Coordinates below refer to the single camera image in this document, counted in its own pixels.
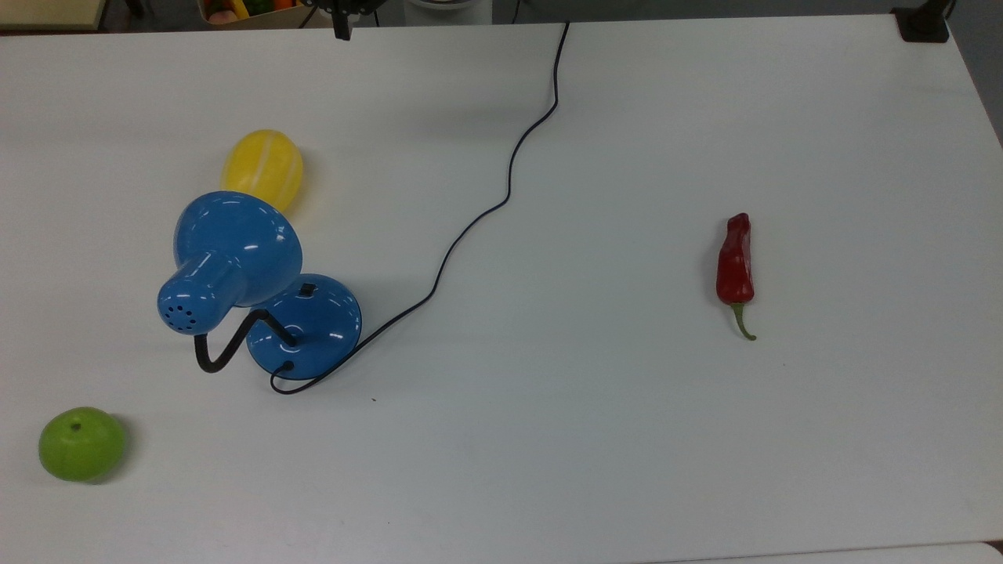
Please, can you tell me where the blue gooseneck desk lamp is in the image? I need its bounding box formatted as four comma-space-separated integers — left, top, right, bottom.
157, 190, 364, 382

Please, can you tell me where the black table clamp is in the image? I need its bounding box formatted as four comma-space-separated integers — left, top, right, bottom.
893, 0, 954, 43

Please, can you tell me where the cardboard box of toy food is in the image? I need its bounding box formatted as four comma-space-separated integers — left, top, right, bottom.
197, 0, 318, 30

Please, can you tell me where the red toy chili pepper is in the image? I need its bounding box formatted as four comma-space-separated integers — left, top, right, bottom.
715, 212, 759, 342

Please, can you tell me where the light wooden side table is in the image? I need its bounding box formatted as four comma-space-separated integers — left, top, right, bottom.
0, 0, 108, 32

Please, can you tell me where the yellow striped toy melon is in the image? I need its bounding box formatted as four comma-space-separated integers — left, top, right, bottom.
221, 129, 305, 214

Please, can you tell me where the black lamp power cord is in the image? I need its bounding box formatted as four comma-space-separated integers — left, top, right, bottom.
270, 21, 570, 395

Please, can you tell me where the green toy apple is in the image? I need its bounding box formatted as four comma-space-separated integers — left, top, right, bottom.
38, 407, 128, 483

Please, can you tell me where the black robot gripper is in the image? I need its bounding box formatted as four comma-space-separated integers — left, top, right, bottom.
312, 0, 386, 42

